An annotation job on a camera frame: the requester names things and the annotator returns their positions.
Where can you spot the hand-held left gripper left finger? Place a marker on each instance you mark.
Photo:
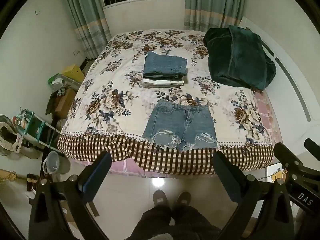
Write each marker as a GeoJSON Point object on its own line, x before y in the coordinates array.
{"type": "Point", "coordinates": [96, 177]}

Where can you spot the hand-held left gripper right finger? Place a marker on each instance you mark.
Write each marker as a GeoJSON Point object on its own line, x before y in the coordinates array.
{"type": "Point", "coordinates": [226, 177]}

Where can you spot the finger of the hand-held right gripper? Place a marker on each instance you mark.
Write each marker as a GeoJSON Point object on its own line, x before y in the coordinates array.
{"type": "Point", "coordinates": [286, 153]}
{"type": "Point", "coordinates": [313, 147]}

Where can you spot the ripped blue denim shorts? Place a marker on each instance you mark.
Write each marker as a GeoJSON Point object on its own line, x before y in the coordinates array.
{"type": "Point", "coordinates": [178, 125]}

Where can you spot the folded white pants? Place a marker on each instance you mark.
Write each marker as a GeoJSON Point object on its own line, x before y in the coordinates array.
{"type": "Point", "coordinates": [162, 83]}

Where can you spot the grey plastic bucket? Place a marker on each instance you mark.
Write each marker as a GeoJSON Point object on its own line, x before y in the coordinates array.
{"type": "Point", "coordinates": [53, 161]}

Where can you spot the person's right shoe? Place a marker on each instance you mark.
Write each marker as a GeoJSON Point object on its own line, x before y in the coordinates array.
{"type": "Point", "coordinates": [183, 199]}

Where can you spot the person's shoe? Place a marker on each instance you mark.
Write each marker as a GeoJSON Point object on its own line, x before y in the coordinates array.
{"type": "Point", "coordinates": [160, 198]}
{"type": "Point", "coordinates": [183, 199]}

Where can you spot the white bed headboard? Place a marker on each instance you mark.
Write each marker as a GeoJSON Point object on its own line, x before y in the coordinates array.
{"type": "Point", "coordinates": [307, 85]}

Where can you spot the person's left shoe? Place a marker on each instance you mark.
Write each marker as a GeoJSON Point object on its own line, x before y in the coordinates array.
{"type": "Point", "coordinates": [160, 198]}

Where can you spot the teal storage shelf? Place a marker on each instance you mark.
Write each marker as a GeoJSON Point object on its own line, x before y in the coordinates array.
{"type": "Point", "coordinates": [37, 127]}

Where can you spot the person's dark fuzzy legs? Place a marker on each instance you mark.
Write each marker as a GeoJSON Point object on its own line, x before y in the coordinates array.
{"type": "Point", "coordinates": [162, 222]}

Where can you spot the floral checkered bed sheet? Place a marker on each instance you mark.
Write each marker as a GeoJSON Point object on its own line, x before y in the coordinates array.
{"type": "Point", "coordinates": [112, 100]}

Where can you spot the brown cardboard box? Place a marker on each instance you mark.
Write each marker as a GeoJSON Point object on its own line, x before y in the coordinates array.
{"type": "Point", "coordinates": [65, 102]}

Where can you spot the yellow box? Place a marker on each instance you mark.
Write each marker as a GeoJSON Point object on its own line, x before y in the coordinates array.
{"type": "Point", "coordinates": [73, 73]}

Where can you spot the dark green plush blanket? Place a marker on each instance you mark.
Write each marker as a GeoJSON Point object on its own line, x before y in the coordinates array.
{"type": "Point", "coordinates": [237, 55]}

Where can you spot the folded blue jeans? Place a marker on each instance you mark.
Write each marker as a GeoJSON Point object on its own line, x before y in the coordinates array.
{"type": "Point", "coordinates": [165, 63]}

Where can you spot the green curtain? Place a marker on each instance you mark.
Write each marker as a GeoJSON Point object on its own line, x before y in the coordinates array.
{"type": "Point", "coordinates": [210, 7]}
{"type": "Point", "coordinates": [87, 22]}

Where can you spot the white wall outlet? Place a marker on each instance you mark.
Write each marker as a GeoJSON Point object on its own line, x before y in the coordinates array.
{"type": "Point", "coordinates": [77, 53]}

